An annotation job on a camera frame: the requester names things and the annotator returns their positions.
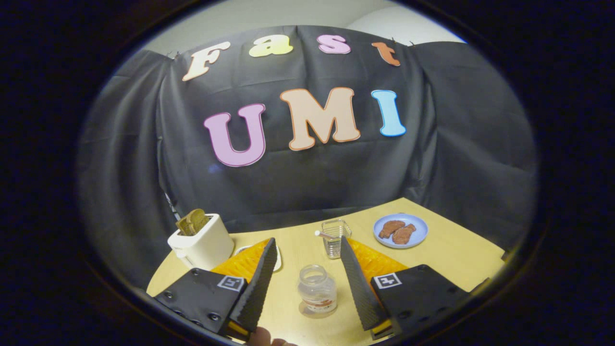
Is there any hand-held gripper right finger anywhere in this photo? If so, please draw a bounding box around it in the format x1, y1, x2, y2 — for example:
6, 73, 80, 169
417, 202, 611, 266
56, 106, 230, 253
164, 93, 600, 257
340, 235, 471, 341

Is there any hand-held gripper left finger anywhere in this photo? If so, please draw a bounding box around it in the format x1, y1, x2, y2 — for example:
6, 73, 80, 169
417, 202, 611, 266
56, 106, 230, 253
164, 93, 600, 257
153, 237, 278, 343

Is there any white round coaster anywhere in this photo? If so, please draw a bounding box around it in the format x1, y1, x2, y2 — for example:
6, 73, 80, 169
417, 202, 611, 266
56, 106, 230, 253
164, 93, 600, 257
234, 244, 283, 272

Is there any clear plastic juice bottle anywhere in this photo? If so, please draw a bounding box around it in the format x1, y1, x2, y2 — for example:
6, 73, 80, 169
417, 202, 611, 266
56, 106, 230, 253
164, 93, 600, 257
297, 264, 338, 319

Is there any clear glass cup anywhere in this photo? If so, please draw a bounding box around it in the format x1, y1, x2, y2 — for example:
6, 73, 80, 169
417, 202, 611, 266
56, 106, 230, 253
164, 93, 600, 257
321, 219, 352, 260

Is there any white toaster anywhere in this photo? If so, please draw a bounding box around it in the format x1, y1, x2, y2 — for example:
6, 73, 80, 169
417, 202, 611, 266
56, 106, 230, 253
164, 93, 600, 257
167, 213, 235, 271

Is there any brown meat piece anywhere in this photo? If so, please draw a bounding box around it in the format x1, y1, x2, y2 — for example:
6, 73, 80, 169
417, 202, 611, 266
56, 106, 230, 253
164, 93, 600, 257
379, 220, 406, 239
393, 224, 417, 245

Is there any blue round plate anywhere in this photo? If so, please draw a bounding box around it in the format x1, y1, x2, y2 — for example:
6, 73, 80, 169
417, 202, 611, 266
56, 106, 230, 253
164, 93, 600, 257
373, 213, 429, 249

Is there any black backdrop cloth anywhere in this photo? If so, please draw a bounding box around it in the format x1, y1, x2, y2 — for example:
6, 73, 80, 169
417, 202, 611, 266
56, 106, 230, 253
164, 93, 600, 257
77, 25, 538, 290

